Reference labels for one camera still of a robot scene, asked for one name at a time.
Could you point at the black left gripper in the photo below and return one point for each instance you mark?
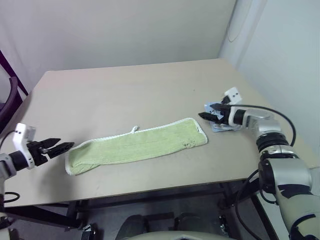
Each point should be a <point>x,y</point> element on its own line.
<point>37,153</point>

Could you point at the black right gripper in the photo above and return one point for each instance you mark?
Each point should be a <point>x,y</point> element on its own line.
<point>224,117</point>

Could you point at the green towel with white trim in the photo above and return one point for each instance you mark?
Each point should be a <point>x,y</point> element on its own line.
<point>140,143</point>

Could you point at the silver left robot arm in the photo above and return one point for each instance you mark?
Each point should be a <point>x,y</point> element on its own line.
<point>5,165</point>

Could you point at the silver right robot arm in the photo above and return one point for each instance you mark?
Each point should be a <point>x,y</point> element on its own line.
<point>287,172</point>

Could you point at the blue white small packet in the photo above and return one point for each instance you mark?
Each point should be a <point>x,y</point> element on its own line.
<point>220,128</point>

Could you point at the purple chair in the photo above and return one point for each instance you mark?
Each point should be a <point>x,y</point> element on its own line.
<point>12,95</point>

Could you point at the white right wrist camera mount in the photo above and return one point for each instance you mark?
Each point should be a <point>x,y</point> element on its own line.
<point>233,96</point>

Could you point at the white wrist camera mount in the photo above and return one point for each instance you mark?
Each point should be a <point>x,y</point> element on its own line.
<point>233,96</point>
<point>21,139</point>

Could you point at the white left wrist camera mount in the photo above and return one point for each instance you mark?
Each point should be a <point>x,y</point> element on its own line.
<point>21,139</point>

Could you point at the black table frame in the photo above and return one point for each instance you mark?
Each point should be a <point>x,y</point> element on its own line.
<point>150,195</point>

